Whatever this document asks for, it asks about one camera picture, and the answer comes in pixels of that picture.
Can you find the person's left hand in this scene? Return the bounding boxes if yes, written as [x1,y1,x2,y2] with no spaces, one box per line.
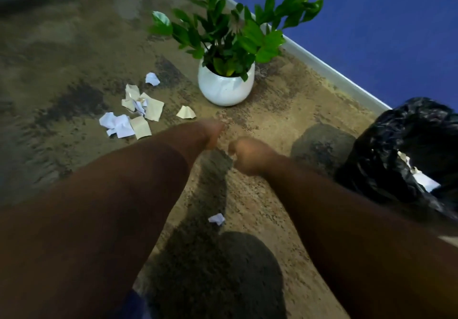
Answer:
[182,118,226,165]

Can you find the person's right hand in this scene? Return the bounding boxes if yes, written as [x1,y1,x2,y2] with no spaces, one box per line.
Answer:
[228,137,284,177]

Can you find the person's right forearm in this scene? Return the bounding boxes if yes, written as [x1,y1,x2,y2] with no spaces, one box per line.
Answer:
[263,155,458,319]

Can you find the person's left forearm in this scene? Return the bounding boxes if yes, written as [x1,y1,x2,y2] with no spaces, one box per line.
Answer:
[0,129,197,319]

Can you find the white round plant pot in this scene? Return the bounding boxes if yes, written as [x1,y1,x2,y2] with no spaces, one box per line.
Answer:
[198,58,256,107]

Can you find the pile of torn paper scraps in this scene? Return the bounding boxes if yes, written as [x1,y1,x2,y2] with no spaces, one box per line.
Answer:
[99,72,197,140]

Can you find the green leafy plant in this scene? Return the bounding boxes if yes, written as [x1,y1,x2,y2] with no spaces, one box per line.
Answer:
[147,0,324,82]

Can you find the white baseboard strip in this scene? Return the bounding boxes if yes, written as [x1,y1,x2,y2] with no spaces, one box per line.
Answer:
[184,0,391,116]

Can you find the black plastic trash bag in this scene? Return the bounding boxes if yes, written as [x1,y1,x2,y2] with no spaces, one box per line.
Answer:
[334,97,458,224]

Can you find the crumpled papers inside bag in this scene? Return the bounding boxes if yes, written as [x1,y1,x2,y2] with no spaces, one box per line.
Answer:
[397,150,442,193]

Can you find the person's blue shorts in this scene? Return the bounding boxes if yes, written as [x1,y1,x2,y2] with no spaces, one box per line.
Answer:
[107,289,152,319]

